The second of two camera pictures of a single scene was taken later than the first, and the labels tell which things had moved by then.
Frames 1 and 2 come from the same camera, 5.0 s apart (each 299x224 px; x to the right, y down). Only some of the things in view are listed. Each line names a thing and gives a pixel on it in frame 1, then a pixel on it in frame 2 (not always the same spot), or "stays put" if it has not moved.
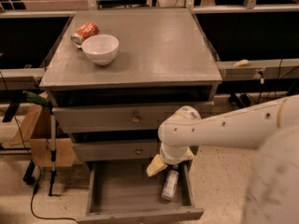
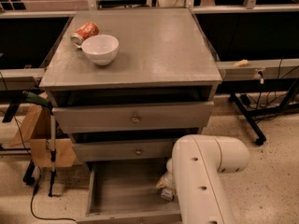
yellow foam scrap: x=241 y=63 stays put
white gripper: x=173 y=158 -> x=169 y=179
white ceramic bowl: x=101 y=49 stays put
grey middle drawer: x=111 y=150 stays put
